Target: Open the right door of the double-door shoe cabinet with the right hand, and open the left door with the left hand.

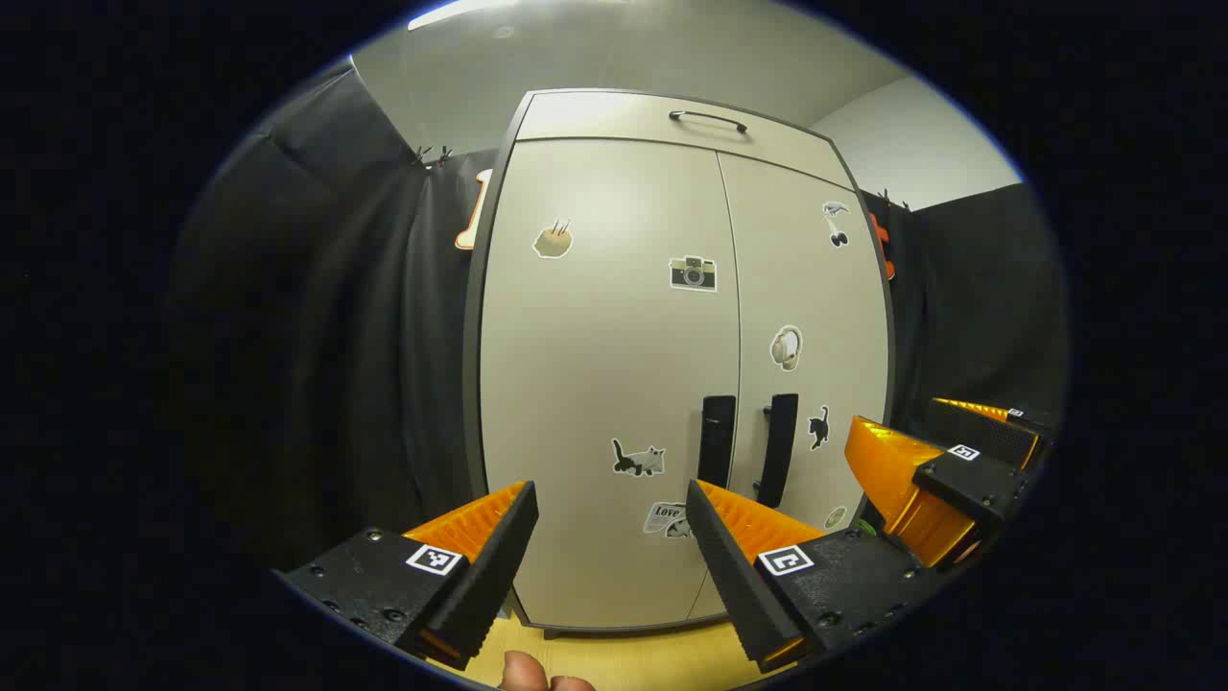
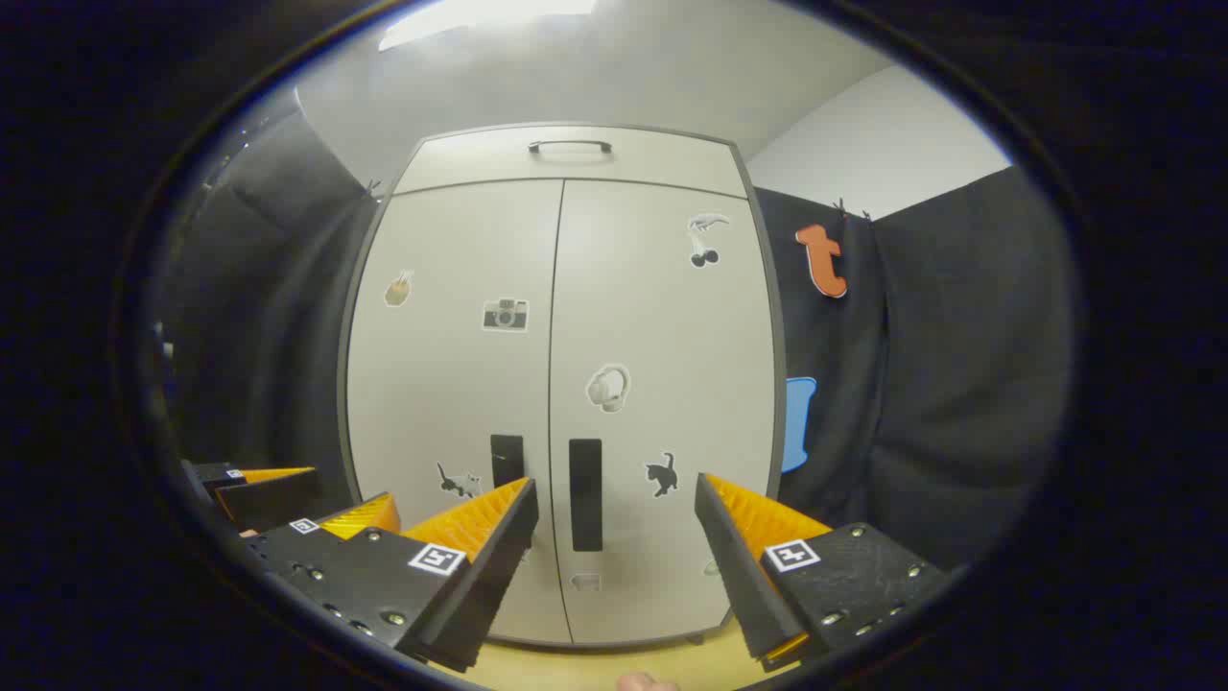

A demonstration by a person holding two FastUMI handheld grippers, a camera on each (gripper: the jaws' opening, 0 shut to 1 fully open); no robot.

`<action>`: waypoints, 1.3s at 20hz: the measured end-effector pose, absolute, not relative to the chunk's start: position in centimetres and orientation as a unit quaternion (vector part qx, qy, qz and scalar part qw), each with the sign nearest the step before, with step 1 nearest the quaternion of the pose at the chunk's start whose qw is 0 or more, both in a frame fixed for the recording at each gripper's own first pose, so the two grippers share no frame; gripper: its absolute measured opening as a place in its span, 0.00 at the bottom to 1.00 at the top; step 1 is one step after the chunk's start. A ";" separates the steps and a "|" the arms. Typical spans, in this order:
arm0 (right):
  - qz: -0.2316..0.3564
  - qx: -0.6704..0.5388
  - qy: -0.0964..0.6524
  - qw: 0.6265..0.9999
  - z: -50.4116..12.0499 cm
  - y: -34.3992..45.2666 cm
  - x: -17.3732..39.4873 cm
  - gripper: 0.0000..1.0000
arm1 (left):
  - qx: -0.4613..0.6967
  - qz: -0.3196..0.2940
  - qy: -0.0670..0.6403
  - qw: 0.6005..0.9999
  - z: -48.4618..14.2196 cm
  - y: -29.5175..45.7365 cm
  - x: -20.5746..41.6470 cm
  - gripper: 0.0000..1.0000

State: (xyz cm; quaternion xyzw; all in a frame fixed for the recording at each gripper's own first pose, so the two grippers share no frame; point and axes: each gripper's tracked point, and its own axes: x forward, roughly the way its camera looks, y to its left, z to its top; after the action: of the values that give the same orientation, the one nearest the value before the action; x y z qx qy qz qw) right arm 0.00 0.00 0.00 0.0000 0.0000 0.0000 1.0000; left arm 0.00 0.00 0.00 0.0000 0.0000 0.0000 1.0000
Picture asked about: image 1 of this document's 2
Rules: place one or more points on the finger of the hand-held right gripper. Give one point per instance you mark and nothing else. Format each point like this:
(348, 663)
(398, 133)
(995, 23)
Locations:
(988, 432)
(969, 480)

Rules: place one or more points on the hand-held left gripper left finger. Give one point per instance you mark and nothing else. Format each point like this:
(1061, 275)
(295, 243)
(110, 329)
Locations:
(499, 566)

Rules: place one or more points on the grey double-door shoe cabinet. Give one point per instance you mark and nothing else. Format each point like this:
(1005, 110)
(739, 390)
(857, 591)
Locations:
(472, 384)

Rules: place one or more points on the grey cabinet drawer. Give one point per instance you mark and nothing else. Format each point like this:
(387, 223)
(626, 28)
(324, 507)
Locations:
(595, 117)

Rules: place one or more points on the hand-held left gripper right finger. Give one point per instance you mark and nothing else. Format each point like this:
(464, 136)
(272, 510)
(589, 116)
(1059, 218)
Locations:
(720, 566)

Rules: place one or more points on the black backdrop cloth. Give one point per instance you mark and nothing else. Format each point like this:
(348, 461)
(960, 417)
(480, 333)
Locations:
(317, 336)

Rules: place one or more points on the grey cabinet door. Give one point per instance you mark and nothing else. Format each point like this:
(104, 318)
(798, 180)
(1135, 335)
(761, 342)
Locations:
(806, 288)
(595, 384)

